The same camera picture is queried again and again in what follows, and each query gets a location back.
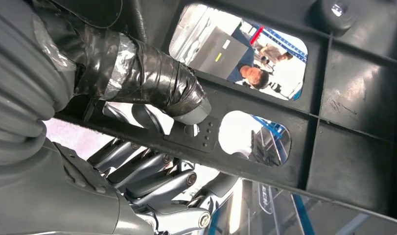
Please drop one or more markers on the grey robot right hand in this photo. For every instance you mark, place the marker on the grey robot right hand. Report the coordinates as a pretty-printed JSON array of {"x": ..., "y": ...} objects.
[{"x": 55, "y": 201}]

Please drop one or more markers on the black device with yellow label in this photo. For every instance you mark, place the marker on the black device with yellow label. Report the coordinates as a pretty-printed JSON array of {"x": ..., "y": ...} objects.
[{"x": 217, "y": 53}]

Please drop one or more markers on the person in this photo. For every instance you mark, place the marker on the person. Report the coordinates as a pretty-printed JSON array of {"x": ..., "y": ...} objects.
[
  {"x": 253, "y": 76},
  {"x": 276, "y": 53}
]

